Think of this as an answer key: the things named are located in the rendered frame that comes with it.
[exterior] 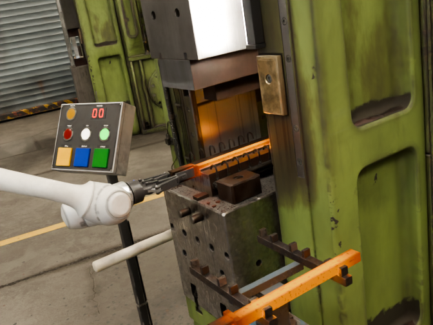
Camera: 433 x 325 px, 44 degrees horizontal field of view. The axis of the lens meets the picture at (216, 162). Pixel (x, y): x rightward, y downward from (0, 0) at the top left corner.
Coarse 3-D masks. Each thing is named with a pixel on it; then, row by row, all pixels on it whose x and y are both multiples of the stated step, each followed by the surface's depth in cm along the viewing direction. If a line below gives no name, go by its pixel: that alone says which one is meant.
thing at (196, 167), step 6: (252, 144) 191; (258, 144) 190; (264, 144) 191; (240, 150) 186; (246, 150) 187; (222, 156) 183; (228, 156) 183; (204, 162) 179; (210, 162) 179; (180, 168) 174; (186, 168) 174; (198, 168) 177; (174, 174) 173; (198, 174) 176; (186, 180) 175
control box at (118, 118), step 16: (64, 112) 220; (80, 112) 215; (112, 112) 206; (128, 112) 207; (64, 128) 218; (80, 128) 214; (96, 128) 209; (112, 128) 205; (128, 128) 208; (64, 144) 217; (80, 144) 212; (96, 144) 208; (112, 144) 203; (128, 144) 208; (112, 160) 202
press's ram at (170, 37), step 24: (144, 0) 172; (168, 0) 160; (192, 0) 152; (216, 0) 156; (240, 0) 161; (168, 24) 164; (192, 24) 153; (216, 24) 158; (240, 24) 163; (168, 48) 169; (192, 48) 157; (216, 48) 159; (240, 48) 164
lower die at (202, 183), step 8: (248, 144) 198; (224, 152) 193; (248, 152) 186; (256, 152) 187; (264, 152) 185; (200, 160) 192; (224, 160) 181; (240, 160) 181; (256, 160) 182; (264, 160) 184; (200, 168) 177; (208, 168) 177; (224, 168) 175; (232, 168) 177; (240, 168) 179; (272, 168) 187; (200, 176) 177; (208, 176) 172; (224, 176) 176; (184, 184) 188; (192, 184) 184; (200, 184) 178; (208, 184) 174; (208, 192) 176; (216, 192) 175
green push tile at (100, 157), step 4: (96, 148) 206; (100, 148) 205; (104, 148) 204; (96, 152) 206; (100, 152) 205; (104, 152) 204; (108, 152) 203; (96, 156) 206; (100, 156) 205; (104, 156) 203; (108, 156) 203; (96, 160) 205; (100, 160) 204; (104, 160) 203; (92, 164) 206; (96, 164) 205; (100, 164) 204; (104, 164) 203
